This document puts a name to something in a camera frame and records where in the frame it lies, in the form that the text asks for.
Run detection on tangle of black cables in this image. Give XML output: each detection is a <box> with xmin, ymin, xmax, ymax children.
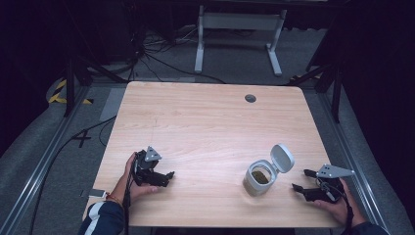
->
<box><xmin>128</xmin><ymin>23</ymin><xmax>227</xmax><ymax>85</ymax></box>

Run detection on white metal desk frame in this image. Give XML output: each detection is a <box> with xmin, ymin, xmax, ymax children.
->
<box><xmin>194</xmin><ymin>4</ymin><xmax>289</xmax><ymax>77</ymax></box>

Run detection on long black floor cable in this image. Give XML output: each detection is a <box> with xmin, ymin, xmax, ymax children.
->
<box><xmin>28</xmin><ymin>115</ymin><xmax>117</xmax><ymax>235</ymax></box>

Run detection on orange bracelet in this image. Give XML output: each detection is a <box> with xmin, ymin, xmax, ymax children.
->
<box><xmin>105</xmin><ymin>192</ymin><xmax>124</xmax><ymax>208</ymax></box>

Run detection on black metal stand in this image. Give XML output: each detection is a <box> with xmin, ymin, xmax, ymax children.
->
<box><xmin>288</xmin><ymin>62</ymin><xmax>345</xmax><ymax>124</ymax></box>
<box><xmin>63</xmin><ymin>53</ymin><xmax>129</xmax><ymax>118</ymax></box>

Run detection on left hand-held gripper cable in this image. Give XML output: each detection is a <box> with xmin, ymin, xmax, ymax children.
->
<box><xmin>122</xmin><ymin>156</ymin><xmax>137</xmax><ymax>235</ymax></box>

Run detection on person's left hand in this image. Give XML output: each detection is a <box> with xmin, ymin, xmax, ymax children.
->
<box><xmin>112</xmin><ymin>151</ymin><xmax>161</xmax><ymax>206</ymax></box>

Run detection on grey floor plate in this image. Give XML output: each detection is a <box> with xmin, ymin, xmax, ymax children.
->
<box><xmin>99</xmin><ymin>86</ymin><xmax>127</xmax><ymax>122</ymax></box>

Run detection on grey metal floor rail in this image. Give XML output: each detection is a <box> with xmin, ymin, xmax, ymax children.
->
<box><xmin>0</xmin><ymin>85</ymin><xmax>91</xmax><ymax>235</ymax></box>
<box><xmin>316</xmin><ymin>91</ymin><xmax>391</xmax><ymax>235</ymax></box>

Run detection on right hand-held gripper cable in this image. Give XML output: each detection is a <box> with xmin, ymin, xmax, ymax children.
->
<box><xmin>321</xmin><ymin>180</ymin><xmax>356</xmax><ymax>235</ymax></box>

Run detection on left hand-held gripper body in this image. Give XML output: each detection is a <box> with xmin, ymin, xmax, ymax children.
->
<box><xmin>132</xmin><ymin>145</ymin><xmax>170</xmax><ymax>188</ymax></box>

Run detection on small white flat device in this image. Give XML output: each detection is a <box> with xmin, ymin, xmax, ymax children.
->
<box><xmin>87</xmin><ymin>188</ymin><xmax>108</xmax><ymax>200</ymax></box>

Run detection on white jar with flip lid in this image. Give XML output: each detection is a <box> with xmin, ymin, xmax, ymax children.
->
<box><xmin>242</xmin><ymin>143</ymin><xmax>296</xmax><ymax>198</ymax></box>

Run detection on yellow and black floor tape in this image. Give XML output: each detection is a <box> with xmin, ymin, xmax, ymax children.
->
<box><xmin>47</xmin><ymin>78</ymin><xmax>95</xmax><ymax>106</ymax></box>

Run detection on hand-held gripper cable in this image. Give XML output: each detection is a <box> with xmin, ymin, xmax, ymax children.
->
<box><xmin>321</xmin><ymin>180</ymin><xmax>356</xmax><ymax>235</ymax></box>
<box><xmin>122</xmin><ymin>156</ymin><xmax>137</xmax><ymax>235</ymax></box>

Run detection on person's right hand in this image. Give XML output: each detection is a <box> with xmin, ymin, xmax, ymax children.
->
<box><xmin>312</xmin><ymin>177</ymin><xmax>367</xmax><ymax>227</ymax></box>

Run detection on dark olive jar contents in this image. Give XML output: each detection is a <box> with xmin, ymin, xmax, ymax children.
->
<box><xmin>252</xmin><ymin>170</ymin><xmax>271</xmax><ymax>184</ymax></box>

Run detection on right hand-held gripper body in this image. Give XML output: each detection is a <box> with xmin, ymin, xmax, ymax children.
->
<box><xmin>311</xmin><ymin>164</ymin><xmax>356</xmax><ymax>205</ymax></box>

